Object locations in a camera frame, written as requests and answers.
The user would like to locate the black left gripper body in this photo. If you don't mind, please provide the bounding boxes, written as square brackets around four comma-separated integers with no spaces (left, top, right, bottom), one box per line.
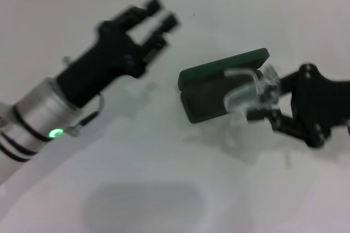
[55,19,146,108]

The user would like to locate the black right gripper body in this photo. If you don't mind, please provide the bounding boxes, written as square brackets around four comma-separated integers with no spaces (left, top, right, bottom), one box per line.
[289,62,350,149]

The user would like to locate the clear white glasses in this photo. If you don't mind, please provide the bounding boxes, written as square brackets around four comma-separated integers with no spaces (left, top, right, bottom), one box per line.
[223,64,283,120]

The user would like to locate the green glasses case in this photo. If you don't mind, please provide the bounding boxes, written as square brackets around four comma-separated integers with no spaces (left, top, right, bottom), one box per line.
[177,48,271,124]

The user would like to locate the black cable with metal plug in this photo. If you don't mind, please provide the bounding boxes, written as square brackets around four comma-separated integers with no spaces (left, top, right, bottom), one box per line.
[65,94,106,137]

